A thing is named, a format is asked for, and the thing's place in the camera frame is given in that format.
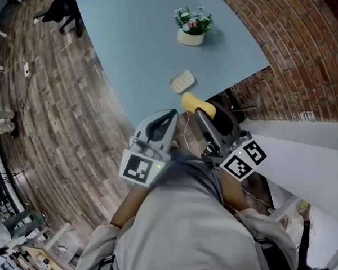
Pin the white desk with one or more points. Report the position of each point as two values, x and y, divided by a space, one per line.
335 243

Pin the person's left forearm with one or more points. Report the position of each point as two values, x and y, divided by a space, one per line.
126 207

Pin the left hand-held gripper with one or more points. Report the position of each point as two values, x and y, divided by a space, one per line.
136 169

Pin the cluttered wooden desk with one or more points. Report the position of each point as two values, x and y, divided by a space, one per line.
45 256

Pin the person's right forearm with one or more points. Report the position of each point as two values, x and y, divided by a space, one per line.
232 190

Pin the light blue table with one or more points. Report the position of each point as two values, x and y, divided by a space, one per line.
135 52

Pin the grey metal bracket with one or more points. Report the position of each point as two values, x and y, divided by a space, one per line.
259 100

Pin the cream soap dish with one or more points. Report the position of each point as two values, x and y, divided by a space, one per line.
183 80

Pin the white power strip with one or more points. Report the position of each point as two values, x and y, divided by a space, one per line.
26 69

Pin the yellow sponge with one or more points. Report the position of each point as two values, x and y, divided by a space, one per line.
193 103

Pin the white partition panel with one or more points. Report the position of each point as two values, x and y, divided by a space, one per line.
298 156

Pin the person's grey clothing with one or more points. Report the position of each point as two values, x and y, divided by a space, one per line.
186 221

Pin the black office chair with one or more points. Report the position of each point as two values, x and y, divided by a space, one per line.
62 7

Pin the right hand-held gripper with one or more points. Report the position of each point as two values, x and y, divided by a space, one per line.
239 162

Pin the person's shoe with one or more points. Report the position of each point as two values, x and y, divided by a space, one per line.
175 145

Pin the cream pot of artificial flowers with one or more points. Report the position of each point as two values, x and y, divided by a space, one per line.
190 38

